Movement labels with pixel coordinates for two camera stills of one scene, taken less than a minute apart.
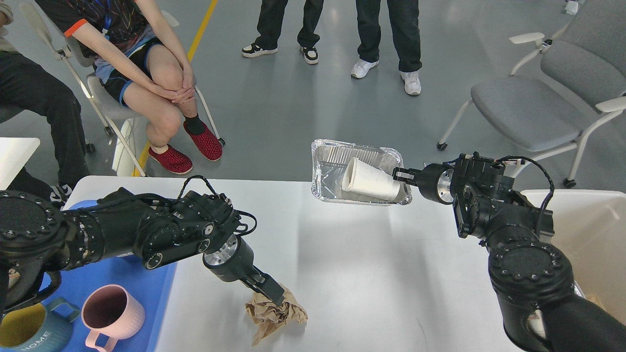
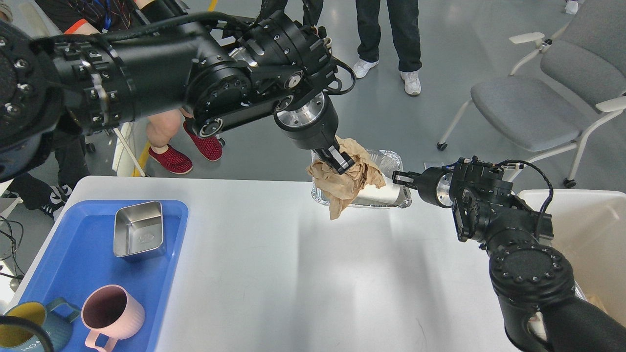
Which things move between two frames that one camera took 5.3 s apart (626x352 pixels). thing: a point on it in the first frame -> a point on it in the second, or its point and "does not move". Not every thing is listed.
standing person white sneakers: [404, 16] does not move
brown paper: [268, 318] -> [340, 189]
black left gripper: [232, 260] -> [313, 124]
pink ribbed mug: [110, 313] does not move
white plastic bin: [590, 228] does not move
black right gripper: [435, 181] does not move
